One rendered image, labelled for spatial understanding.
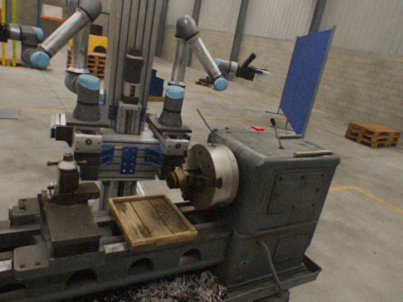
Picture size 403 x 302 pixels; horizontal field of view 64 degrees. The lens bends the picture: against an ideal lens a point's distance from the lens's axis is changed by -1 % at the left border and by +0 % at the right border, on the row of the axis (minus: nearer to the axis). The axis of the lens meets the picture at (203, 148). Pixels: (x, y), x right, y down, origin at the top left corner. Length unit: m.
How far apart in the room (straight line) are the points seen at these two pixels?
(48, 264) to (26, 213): 0.33
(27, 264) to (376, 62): 12.05
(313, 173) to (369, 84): 10.89
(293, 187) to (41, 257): 1.11
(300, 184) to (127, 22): 1.31
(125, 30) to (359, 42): 11.57
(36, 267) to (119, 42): 1.31
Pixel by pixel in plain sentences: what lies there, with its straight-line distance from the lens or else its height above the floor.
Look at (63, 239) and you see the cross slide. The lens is 1.23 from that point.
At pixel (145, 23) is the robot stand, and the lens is 2.05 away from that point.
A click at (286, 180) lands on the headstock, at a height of 1.13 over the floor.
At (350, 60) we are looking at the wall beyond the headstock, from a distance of 13.09.
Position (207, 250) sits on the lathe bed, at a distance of 1.59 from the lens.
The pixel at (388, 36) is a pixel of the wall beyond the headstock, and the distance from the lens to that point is 12.62.
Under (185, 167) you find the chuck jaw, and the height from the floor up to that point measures 1.13.
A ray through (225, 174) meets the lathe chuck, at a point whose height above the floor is 1.15.
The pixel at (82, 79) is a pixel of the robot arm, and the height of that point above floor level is 1.38.
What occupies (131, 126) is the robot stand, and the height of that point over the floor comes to 1.11.
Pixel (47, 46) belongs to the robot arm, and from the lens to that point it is 1.76.
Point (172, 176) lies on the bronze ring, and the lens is 1.43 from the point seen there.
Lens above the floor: 1.68
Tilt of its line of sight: 18 degrees down
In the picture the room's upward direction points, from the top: 11 degrees clockwise
